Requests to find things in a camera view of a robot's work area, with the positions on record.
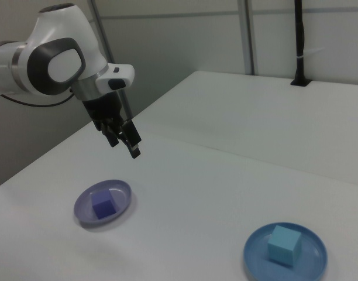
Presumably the purple plate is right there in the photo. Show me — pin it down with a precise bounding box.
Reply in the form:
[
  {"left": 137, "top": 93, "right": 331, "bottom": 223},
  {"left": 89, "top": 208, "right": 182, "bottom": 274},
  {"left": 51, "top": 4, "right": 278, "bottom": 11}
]
[{"left": 73, "top": 179, "right": 133, "bottom": 228}]

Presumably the light blue cube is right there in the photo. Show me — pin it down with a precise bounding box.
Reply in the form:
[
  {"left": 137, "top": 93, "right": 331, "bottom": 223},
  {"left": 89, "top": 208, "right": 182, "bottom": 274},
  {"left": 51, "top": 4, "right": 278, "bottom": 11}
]
[{"left": 267, "top": 224, "right": 302, "bottom": 268}]

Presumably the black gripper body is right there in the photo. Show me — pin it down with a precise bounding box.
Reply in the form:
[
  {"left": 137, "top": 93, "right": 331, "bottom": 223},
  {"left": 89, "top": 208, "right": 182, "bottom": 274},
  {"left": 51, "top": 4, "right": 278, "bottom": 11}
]
[{"left": 81, "top": 90, "right": 130, "bottom": 135}]

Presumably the blue plate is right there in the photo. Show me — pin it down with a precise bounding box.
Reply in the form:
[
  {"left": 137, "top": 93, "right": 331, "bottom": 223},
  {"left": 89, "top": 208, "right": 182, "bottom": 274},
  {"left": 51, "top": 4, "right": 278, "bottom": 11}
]
[{"left": 243, "top": 222, "right": 328, "bottom": 281}]

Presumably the purple cube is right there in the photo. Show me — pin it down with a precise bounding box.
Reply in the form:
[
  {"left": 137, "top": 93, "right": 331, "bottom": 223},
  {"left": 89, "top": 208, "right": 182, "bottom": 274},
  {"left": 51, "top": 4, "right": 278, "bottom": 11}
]
[{"left": 90, "top": 189, "right": 118, "bottom": 220}]

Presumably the white cable tie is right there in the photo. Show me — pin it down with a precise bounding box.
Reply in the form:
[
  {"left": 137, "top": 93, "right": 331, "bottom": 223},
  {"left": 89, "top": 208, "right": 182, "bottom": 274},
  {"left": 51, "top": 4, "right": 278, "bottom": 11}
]
[{"left": 295, "top": 47, "right": 325, "bottom": 59}]

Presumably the grey metal partition post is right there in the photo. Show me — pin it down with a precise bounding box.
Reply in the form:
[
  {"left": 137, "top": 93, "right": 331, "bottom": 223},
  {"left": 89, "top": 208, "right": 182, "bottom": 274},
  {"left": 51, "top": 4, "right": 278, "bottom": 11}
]
[
  {"left": 237, "top": 0, "right": 259, "bottom": 76},
  {"left": 89, "top": 0, "right": 133, "bottom": 121}
]

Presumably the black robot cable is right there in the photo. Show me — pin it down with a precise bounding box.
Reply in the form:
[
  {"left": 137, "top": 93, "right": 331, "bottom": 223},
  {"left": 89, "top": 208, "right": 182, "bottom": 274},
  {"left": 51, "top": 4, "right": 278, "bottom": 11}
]
[{"left": 0, "top": 90, "right": 76, "bottom": 108}]

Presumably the black camera pole with base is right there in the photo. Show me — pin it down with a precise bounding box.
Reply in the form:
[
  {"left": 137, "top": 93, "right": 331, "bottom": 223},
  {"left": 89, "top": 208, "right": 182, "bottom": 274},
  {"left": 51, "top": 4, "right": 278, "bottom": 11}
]
[{"left": 290, "top": 0, "right": 312, "bottom": 87}]

